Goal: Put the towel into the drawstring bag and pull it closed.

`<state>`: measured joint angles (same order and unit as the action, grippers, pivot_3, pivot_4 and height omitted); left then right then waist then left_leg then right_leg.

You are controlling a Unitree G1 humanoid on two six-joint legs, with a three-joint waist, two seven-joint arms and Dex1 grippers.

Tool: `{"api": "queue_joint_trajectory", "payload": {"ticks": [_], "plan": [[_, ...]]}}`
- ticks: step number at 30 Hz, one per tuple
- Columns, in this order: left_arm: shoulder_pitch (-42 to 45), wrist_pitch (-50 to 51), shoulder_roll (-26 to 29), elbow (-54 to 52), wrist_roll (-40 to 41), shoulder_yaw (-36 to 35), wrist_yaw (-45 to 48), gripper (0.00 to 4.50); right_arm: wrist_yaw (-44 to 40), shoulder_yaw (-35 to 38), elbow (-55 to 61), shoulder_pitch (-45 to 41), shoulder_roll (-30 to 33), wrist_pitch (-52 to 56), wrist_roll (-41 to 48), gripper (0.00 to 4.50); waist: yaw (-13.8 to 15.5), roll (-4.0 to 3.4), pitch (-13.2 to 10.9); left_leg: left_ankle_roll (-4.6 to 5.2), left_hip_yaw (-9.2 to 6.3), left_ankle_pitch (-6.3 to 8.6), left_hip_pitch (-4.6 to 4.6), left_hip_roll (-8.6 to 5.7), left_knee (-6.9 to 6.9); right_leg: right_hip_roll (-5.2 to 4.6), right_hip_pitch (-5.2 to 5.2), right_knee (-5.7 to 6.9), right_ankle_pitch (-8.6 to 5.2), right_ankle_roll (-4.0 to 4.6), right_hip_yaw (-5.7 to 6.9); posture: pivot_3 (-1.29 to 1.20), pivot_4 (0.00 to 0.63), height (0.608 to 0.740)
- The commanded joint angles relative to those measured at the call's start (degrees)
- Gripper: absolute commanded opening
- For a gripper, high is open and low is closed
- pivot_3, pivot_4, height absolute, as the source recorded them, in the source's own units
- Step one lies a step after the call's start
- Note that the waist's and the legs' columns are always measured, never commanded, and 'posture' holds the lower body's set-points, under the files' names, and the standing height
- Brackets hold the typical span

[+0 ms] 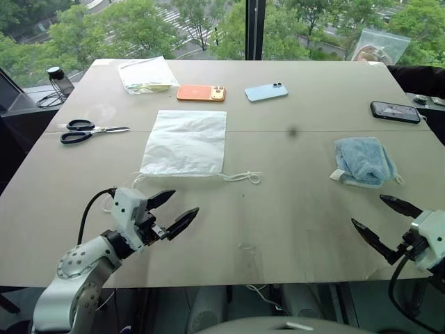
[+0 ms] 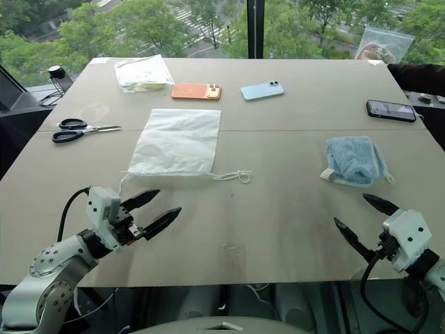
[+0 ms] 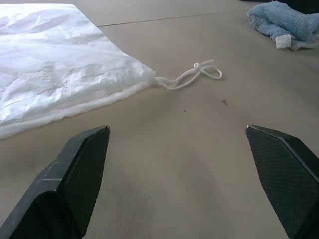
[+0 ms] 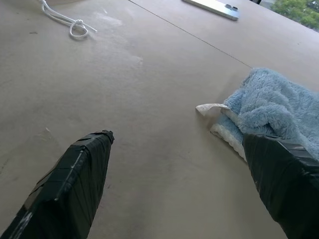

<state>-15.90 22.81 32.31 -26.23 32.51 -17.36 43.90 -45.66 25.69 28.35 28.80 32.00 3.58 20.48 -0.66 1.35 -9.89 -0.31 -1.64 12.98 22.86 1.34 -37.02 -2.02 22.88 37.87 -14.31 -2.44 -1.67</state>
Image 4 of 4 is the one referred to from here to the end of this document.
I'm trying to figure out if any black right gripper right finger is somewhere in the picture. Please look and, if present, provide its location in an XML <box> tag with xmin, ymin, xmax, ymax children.
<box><xmin>242</xmin><ymin>133</ymin><xmax>319</xmax><ymax>239</ymax></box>

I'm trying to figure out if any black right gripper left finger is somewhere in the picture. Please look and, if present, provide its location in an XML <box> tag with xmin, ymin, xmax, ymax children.
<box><xmin>0</xmin><ymin>129</ymin><xmax>115</xmax><ymax>239</ymax></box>

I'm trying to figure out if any light blue fluffy towel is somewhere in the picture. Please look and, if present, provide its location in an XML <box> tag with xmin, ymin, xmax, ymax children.
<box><xmin>195</xmin><ymin>66</ymin><xmax>319</xmax><ymax>162</ymax></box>

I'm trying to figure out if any light blue smartphone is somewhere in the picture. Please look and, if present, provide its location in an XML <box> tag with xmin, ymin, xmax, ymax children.
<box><xmin>181</xmin><ymin>0</ymin><xmax>240</xmax><ymax>21</ymax></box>

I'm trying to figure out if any white knotted rope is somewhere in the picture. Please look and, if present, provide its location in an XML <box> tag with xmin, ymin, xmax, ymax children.
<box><xmin>38</xmin><ymin>0</ymin><xmax>98</xmax><ymax>40</ymax></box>

